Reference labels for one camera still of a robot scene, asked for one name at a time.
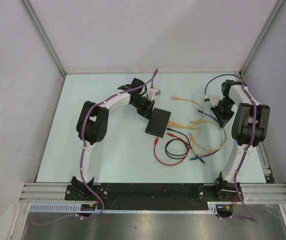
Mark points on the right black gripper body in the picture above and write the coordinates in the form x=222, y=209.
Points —
x=224, y=105

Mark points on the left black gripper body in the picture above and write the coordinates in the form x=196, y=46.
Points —
x=136, y=105

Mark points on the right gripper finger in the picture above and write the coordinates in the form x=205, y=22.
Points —
x=227, y=117
x=219, y=116

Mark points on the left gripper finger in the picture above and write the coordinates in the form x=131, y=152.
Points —
x=149, y=110
x=142, y=106

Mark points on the black network switch box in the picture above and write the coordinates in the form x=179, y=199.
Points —
x=159, y=122

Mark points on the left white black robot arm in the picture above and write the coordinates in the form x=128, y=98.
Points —
x=92, y=128

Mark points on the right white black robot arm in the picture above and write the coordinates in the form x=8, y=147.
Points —
x=249, y=128

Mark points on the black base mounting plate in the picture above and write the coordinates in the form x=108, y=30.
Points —
x=150, y=196

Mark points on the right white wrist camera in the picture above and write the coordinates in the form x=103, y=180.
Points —
x=213, y=99

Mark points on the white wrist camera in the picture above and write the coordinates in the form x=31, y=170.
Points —
x=213, y=99
x=152, y=93

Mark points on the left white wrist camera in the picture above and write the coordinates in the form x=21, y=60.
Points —
x=152, y=93

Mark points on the aluminium right frame rail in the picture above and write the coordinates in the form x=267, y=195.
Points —
x=261, y=149

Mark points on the aluminium frame rail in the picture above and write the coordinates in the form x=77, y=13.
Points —
x=261, y=193
x=261, y=149

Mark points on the grey slotted cable duct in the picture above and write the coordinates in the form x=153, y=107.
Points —
x=80, y=208

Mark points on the aluminium right corner post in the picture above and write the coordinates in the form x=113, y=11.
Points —
x=262, y=35

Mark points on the aluminium corner post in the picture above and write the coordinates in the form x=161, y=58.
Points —
x=262, y=35
x=40, y=30

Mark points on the aluminium front frame rail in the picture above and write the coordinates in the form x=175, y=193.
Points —
x=261, y=193

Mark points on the aluminium left corner post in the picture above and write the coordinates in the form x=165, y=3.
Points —
x=40, y=30

